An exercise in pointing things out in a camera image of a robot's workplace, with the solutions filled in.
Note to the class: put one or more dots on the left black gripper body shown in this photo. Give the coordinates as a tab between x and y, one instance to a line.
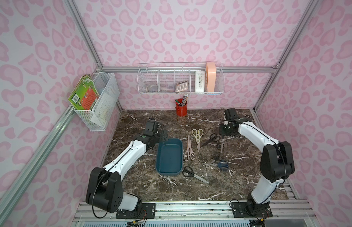
161	135

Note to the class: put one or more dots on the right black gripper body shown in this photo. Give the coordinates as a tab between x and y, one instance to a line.
223	129

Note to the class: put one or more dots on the all black scissors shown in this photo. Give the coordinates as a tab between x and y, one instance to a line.
213	138

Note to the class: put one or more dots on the pink scissors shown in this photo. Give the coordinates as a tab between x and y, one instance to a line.
189	154

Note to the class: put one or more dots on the cream kitchen scissors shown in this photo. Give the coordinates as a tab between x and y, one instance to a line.
197	133

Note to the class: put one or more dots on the black handled silver scissors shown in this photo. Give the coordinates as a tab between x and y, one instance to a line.
188	172

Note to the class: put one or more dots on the small grey handled scissors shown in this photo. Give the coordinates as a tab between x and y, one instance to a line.
220	143

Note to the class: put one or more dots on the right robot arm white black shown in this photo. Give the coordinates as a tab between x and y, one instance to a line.
277	162

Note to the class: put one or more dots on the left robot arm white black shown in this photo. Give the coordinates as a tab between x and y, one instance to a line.
105	188

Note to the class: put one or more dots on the teal plastic storage box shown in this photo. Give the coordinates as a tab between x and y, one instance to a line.
169	161

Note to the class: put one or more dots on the pink box on shelf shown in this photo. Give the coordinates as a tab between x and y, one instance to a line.
211	72

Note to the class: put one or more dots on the red pen cup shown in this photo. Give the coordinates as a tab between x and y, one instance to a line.
181	110

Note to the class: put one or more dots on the pens in cup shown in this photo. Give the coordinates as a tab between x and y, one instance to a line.
183	101

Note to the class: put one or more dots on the clear tape roll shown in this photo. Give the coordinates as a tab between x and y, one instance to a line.
152	87

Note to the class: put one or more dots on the small pink calculator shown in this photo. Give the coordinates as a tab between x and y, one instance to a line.
182	86

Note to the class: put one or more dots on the white paper sheet in basket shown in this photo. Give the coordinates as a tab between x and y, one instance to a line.
103	110

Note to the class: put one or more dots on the white card pack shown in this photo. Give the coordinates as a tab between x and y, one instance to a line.
200	81

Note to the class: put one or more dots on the green red booklet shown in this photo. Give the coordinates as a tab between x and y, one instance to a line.
85	95

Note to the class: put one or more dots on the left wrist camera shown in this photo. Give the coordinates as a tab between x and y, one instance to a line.
151	128

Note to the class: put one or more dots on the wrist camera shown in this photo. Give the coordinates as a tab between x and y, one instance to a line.
151	128
230	114

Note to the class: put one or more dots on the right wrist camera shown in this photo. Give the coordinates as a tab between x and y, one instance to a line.
230	114

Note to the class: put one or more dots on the blue handled scissors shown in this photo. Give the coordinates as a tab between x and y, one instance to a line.
222	165

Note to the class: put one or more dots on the white wire wall shelf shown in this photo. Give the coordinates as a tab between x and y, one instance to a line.
166	75

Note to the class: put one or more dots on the white wire side basket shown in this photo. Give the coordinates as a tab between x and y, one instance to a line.
104	82

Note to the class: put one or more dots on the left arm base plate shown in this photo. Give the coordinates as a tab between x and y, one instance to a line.
145	209

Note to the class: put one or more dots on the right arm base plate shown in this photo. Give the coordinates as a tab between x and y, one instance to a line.
250	210

